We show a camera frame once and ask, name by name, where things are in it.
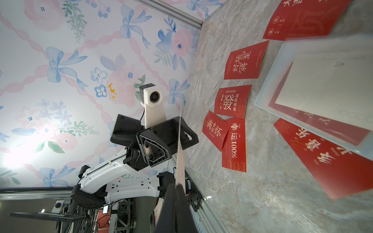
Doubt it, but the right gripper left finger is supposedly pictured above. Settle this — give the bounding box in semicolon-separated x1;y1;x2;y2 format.
154;183;177;233

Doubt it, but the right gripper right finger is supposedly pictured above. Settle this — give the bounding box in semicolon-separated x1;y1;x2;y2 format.
176;184;198;233

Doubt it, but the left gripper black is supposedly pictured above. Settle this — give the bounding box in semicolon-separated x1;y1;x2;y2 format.
110;114;199;171

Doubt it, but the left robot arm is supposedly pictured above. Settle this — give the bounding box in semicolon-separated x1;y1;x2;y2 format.
71;115;199;210

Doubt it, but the red card lower left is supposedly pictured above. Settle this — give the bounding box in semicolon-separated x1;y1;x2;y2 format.
202;111;229;151

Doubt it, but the red card 100 percent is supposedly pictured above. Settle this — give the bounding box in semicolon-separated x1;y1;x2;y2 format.
222;118;247;173

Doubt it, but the red card get rich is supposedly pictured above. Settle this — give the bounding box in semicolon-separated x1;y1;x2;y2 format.
214;85;252;119

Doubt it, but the red card upper left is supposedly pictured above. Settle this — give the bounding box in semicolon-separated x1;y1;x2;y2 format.
224;40;269;80

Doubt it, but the red card near album front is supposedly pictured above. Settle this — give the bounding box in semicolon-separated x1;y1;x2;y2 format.
274;118;373;200

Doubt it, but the cream card inside album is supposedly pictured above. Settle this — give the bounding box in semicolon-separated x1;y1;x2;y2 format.
276;51;373;131

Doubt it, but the red card far top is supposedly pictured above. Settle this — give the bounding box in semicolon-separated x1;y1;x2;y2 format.
263;0;350;41

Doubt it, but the aluminium front rail frame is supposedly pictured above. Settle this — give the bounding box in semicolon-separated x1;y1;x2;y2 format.
185;169;229;233

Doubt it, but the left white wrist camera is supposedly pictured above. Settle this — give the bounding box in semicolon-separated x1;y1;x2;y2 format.
139;83;166;129

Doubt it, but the left aluminium corner post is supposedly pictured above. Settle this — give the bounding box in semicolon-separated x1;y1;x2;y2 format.
139;0;203;29

